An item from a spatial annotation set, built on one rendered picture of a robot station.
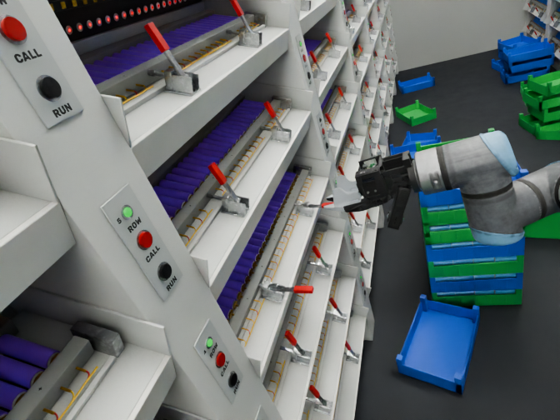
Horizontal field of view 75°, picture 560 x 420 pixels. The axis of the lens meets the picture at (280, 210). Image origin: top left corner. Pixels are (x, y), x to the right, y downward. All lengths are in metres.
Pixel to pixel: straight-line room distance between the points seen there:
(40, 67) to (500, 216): 0.73
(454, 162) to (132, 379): 0.62
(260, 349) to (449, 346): 0.96
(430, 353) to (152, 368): 1.17
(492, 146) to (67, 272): 0.68
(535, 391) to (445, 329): 0.31
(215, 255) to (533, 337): 1.23
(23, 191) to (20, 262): 0.06
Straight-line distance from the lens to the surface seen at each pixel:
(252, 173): 0.68
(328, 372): 1.05
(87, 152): 0.36
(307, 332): 0.88
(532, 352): 1.50
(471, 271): 1.47
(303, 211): 0.88
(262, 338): 0.65
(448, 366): 1.44
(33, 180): 0.33
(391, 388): 1.41
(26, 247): 0.32
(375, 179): 0.77
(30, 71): 0.35
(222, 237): 0.54
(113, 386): 0.43
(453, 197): 1.26
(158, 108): 0.48
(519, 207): 0.82
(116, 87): 0.49
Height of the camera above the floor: 1.21
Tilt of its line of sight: 30 degrees down
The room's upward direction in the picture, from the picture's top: 20 degrees counter-clockwise
